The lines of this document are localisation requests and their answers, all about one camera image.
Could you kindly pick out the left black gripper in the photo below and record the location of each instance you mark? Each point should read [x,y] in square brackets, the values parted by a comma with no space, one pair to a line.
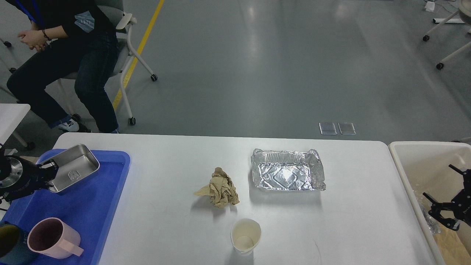
[20,177]

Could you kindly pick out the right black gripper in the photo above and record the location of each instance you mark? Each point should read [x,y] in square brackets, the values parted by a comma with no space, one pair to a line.
[460,205]

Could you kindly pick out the steel rectangular container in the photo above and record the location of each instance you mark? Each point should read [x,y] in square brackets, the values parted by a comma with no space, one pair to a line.
[74,165]

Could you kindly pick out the pink mug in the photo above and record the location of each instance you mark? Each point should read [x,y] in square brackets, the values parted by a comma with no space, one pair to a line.
[54,238]

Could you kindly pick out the white plastic bin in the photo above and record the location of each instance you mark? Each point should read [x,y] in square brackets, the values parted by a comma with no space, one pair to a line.
[424,167]

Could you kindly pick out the blue plastic tray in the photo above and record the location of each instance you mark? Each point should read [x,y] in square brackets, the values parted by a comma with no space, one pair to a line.
[88,207]

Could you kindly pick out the white side table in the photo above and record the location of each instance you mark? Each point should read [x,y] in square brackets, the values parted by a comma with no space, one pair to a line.
[11,116]

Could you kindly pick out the blue mug yellow inside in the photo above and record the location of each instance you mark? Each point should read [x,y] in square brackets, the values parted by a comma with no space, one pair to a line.
[14,249]

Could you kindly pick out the right floor plate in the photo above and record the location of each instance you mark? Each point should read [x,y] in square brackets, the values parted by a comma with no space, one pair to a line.
[347,128]

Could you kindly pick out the floor plate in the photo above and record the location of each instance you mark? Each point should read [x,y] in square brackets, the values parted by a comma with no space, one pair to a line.
[327,128]
[347,128]

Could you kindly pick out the left floor plate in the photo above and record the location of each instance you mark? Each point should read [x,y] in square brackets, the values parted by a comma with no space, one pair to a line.
[327,128]

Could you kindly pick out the person in black clothes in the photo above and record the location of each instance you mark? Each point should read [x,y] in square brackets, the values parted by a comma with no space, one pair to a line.
[69,36]

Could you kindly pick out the aluminium foil tray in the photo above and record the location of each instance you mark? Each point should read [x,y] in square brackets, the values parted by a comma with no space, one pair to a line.
[287,170]

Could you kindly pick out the grey office chair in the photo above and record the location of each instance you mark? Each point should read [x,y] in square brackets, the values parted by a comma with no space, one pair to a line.
[123,23]

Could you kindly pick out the crumpled brown paper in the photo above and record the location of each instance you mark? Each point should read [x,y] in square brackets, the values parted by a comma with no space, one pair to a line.
[220,190]

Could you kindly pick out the white paper cup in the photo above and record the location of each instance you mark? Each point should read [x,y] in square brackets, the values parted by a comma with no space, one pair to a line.
[245,235]

